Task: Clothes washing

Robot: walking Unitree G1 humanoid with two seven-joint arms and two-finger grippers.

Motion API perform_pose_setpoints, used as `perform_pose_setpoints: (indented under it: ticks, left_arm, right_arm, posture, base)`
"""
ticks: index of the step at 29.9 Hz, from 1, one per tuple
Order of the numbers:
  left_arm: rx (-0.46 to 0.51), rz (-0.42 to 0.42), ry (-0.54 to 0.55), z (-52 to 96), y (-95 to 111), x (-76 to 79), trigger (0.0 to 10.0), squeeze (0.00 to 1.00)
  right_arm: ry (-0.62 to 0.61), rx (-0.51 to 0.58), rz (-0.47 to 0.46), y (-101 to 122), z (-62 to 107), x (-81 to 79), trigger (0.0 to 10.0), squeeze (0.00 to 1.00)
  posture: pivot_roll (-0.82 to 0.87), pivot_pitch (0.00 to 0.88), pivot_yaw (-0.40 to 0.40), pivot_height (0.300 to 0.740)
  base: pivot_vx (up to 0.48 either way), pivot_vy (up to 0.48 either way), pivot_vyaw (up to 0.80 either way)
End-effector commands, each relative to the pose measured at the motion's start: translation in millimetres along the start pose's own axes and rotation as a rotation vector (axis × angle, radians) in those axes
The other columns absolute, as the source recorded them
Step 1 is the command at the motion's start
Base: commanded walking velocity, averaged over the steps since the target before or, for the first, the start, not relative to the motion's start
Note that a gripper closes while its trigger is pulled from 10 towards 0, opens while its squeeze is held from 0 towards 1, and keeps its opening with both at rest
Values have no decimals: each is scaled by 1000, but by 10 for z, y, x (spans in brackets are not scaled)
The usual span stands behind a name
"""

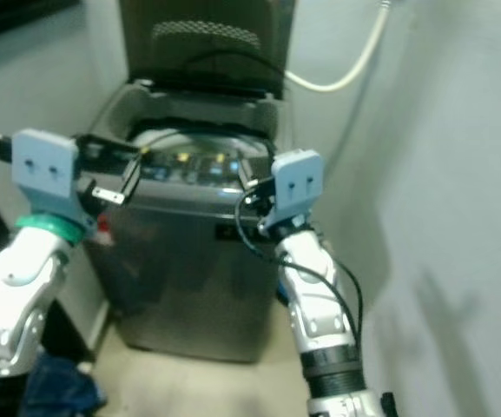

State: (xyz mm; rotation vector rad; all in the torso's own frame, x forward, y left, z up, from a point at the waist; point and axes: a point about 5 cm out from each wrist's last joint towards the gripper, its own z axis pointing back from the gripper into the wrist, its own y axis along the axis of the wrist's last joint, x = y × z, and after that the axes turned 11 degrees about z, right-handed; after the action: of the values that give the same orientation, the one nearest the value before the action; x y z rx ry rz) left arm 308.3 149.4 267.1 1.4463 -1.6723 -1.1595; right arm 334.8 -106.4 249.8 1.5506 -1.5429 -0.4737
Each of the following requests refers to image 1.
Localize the blue jeans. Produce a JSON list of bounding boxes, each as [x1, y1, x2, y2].
[[18, 350, 109, 417]]

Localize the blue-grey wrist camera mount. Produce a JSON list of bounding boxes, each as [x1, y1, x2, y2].
[[11, 129, 91, 234], [256, 149, 326, 237]]

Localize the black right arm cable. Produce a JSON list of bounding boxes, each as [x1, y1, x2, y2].
[[235, 187, 366, 348]]

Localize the dark washer lid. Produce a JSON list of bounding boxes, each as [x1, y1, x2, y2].
[[118, 0, 297, 99]]

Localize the white water hose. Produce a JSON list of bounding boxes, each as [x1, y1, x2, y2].
[[284, 0, 395, 94]]

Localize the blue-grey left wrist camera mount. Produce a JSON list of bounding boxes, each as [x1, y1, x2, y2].
[[11, 129, 91, 234]]

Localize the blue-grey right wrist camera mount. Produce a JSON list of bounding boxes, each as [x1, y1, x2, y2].
[[256, 149, 326, 237]]

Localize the grey top-load washing machine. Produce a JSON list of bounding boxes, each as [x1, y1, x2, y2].
[[83, 78, 296, 364]]

